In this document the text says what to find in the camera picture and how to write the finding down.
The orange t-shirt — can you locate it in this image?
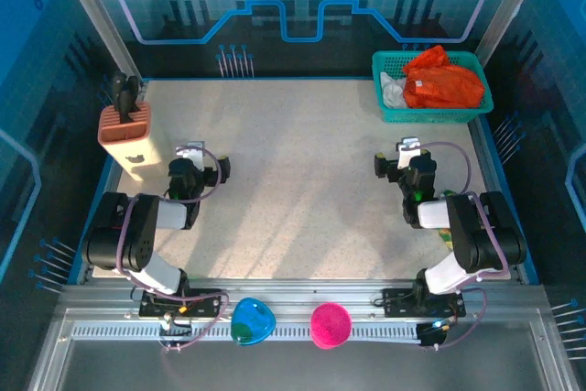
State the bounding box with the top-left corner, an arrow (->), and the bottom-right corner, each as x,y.
401,44 -> 487,110

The beige knife block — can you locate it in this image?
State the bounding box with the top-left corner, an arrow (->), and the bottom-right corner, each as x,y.
96,102 -> 163,182

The yellow green patterned object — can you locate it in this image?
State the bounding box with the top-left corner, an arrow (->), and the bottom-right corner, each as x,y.
436,188 -> 457,251

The white t-shirt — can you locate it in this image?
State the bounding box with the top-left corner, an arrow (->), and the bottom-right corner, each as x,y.
378,71 -> 409,110

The teal plastic basket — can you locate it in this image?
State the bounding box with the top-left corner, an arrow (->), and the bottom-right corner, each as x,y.
371,49 -> 495,125

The blue plastic bowl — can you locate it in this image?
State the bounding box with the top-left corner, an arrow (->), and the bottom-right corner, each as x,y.
229,297 -> 277,347

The black left connector box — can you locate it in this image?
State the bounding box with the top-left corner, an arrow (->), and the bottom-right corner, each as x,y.
157,316 -> 194,352

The black connector box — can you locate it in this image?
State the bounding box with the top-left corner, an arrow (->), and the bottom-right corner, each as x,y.
415,319 -> 449,349
157,316 -> 194,352

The black right connector box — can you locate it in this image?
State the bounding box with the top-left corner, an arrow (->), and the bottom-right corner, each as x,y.
415,319 -> 449,349

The pink plastic bowl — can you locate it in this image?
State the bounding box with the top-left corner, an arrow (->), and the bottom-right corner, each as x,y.
309,301 -> 353,351

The purple left wrist cable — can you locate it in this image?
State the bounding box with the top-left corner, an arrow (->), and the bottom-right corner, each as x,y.
175,145 -> 224,205

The purple wrist cable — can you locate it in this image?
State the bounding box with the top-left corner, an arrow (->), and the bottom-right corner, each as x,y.
418,140 -> 472,196
175,145 -> 224,205

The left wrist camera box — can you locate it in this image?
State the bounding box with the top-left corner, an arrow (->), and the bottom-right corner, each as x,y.
175,140 -> 206,173

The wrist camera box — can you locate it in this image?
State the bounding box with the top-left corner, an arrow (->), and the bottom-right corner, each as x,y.
175,140 -> 206,173
396,136 -> 421,169

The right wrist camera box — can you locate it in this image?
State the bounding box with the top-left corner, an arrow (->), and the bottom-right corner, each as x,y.
396,136 -> 421,169

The purple right wrist cable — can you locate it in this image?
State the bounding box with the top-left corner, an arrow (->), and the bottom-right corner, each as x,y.
418,140 -> 472,196

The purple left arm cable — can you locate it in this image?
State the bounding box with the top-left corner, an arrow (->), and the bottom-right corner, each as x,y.
114,196 -> 142,278

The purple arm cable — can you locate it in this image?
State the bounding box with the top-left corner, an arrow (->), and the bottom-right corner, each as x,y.
471,191 -> 511,278
114,196 -> 142,278

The black knife handle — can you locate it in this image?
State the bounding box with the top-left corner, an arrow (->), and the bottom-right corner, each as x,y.
125,75 -> 143,114
117,90 -> 135,125
111,71 -> 128,106

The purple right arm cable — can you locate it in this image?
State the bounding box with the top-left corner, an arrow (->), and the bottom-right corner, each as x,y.
471,191 -> 511,278

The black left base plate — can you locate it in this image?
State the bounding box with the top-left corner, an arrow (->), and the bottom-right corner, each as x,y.
137,287 -> 224,320

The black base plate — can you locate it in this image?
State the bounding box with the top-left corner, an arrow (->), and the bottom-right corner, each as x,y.
137,287 -> 224,320
381,287 -> 467,320

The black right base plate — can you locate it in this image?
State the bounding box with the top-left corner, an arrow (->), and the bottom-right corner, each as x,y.
381,287 -> 467,320

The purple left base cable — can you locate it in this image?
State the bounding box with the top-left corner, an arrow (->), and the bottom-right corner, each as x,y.
162,290 -> 231,356

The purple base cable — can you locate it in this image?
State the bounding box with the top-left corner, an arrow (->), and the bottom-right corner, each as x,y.
162,290 -> 231,356
420,287 -> 489,352

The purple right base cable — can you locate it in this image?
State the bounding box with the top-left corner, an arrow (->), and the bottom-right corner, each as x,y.
420,287 -> 489,352

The slotted aluminium cable duct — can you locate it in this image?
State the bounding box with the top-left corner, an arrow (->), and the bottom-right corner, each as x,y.
70,322 -> 423,342

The aluminium frame post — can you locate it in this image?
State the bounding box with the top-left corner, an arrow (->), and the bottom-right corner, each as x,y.
473,0 -> 544,59
49,0 -> 144,86

